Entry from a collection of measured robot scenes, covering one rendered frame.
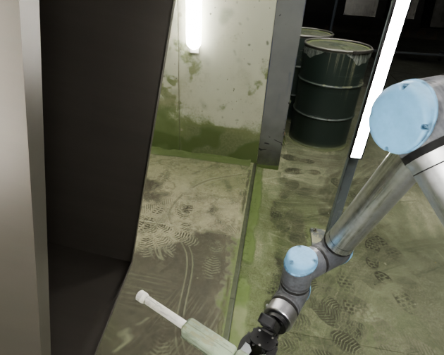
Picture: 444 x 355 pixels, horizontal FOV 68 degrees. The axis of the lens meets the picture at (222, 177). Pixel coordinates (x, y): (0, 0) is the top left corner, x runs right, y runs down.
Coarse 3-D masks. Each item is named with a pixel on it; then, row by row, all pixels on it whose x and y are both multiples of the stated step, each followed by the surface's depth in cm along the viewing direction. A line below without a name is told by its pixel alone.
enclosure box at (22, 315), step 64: (0, 0) 22; (64, 0) 76; (128, 0) 76; (0, 64) 24; (64, 64) 84; (128, 64) 83; (0, 128) 27; (64, 128) 94; (128, 128) 93; (0, 192) 31; (64, 192) 106; (128, 192) 104; (0, 256) 36; (64, 256) 115; (128, 256) 120; (0, 320) 42; (64, 320) 97
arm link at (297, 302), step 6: (282, 288) 101; (276, 294) 101; (282, 294) 100; (288, 294) 99; (306, 294) 100; (288, 300) 98; (294, 300) 99; (300, 300) 100; (306, 300) 104; (294, 306) 98; (300, 306) 100
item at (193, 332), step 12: (144, 300) 95; (168, 312) 92; (180, 324) 89; (192, 324) 88; (180, 336) 89; (192, 336) 85; (204, 336) 85; (216, 336) 85; (204, 348) 83; (216, 348) 82; (228, 348) 82
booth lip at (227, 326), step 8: (248, 192) 236; (248, 200) 228; (248, 208) 220; (248, 216) 218; (240, 240) 194; (240, 248) 189; (240, 256) 183; (240, 264) 179; (232, 288) 165; (232, 296) 161; (232, 304) 157; (232, 312) 154; (224, 336) 143
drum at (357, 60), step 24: (312, 48) 274; (312, 72) 281; (336, 72) 270; (360, 72) 275; (312, 96) 288; (336, 96) 281; (312, 120) 297; (336, 120) 292; (312, 144) 308; (336, 144) 308
